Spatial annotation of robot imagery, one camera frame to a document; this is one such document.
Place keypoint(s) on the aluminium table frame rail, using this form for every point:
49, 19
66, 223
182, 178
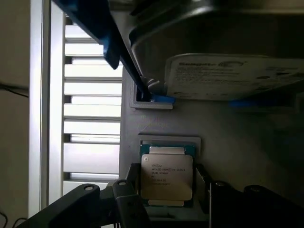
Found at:
45, 95

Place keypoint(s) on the Seagate hard disk drive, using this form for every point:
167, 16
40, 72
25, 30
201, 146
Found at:
213, 35

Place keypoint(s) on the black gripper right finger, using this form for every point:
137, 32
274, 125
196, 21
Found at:
237, 209

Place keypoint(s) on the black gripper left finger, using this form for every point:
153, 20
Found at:
128, 206

